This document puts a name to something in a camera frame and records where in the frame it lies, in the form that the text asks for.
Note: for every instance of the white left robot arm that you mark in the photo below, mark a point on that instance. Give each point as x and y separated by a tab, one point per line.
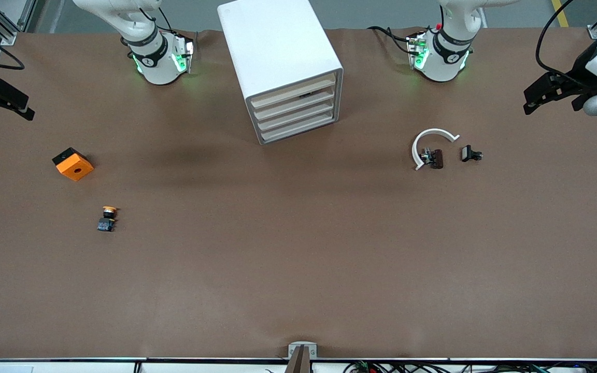
446	57

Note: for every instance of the white plastic tray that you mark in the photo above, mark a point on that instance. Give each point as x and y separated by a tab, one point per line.
278	97

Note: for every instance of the yellow push button switch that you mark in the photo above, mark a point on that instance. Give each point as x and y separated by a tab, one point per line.
105	224

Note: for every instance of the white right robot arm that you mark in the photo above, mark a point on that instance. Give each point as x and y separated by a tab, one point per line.
158	67

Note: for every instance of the brown terminal block component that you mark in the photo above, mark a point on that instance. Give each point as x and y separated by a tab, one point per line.
436	158

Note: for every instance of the orange and black box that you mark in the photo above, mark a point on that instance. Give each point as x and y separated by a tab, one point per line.
75	168

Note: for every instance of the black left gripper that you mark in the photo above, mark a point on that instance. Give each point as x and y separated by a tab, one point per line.
580	71

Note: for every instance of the small black clip component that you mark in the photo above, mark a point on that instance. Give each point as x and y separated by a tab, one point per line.
467	153

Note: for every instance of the white table edge rail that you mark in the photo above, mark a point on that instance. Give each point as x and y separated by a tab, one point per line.
70	367

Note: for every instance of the brown camera post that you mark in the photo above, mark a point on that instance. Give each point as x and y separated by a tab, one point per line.
299	362

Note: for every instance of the grey metal bracket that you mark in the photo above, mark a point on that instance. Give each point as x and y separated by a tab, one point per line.
302	344

